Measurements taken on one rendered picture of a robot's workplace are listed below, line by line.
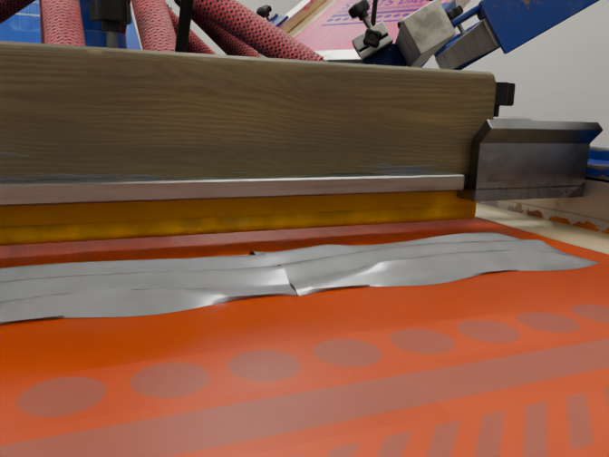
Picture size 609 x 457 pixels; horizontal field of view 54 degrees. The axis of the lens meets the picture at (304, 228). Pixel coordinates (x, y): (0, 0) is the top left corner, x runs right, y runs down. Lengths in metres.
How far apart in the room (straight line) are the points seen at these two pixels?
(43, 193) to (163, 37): 0.58
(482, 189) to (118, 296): 0.25
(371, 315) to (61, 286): 0.12
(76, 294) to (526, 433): 0.16
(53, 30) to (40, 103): 0.54
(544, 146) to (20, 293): 0.33
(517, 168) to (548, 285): 0.13
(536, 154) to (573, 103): 2.43
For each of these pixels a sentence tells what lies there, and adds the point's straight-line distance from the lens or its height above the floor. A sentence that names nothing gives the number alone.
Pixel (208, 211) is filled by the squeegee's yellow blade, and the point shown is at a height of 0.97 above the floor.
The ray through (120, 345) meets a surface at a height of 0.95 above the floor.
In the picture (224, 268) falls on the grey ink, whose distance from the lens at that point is 0.28.
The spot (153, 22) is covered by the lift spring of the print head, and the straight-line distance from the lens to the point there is 0.90.
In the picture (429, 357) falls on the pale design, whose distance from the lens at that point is 0.20.
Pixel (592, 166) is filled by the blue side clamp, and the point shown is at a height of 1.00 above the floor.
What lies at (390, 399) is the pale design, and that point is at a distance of 0.18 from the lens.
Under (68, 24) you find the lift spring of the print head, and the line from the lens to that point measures 0.87.
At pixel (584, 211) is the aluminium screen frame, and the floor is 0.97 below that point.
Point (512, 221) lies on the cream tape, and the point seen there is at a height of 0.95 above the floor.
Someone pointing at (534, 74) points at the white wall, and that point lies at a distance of 3.03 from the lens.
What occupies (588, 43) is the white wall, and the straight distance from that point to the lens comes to 2.84.
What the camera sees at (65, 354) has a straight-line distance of 0.21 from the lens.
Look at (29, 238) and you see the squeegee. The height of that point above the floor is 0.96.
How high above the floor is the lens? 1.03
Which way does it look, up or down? 12 degrees down
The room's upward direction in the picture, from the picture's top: 2 degrees clockwise
